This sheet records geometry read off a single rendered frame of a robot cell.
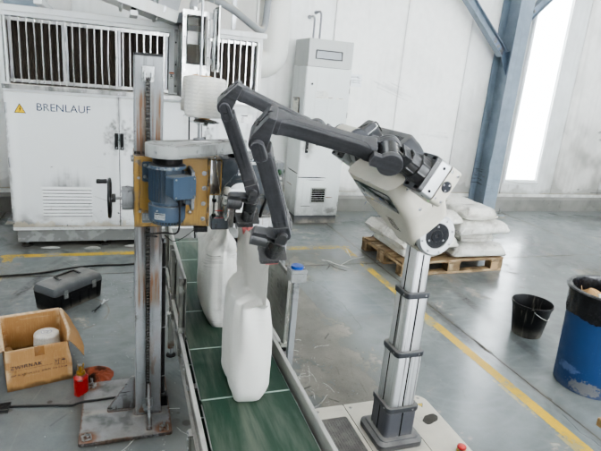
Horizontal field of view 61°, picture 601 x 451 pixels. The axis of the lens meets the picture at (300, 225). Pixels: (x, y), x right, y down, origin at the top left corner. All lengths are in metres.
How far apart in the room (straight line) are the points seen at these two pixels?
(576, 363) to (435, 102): 4.72
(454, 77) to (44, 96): 5.18
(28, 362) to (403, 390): 1.96
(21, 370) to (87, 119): 2.56
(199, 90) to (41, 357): 1.75
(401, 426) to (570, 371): 1.60
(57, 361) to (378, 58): 5.36
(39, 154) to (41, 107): 0.41
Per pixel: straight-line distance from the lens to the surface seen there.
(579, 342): 3.56
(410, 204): 1.73
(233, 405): 2.27
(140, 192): 2.31
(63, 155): 5.07
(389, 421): 2.29
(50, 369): 3.18
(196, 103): 2.08
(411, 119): 7.33
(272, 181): 1.57
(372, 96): 7.01
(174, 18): 4.66
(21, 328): 3.50
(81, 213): 5.17
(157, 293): 2.53
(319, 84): 6.06
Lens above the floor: 1.71
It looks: 16 degrees down
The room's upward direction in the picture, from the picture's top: 5 degrees clockwise
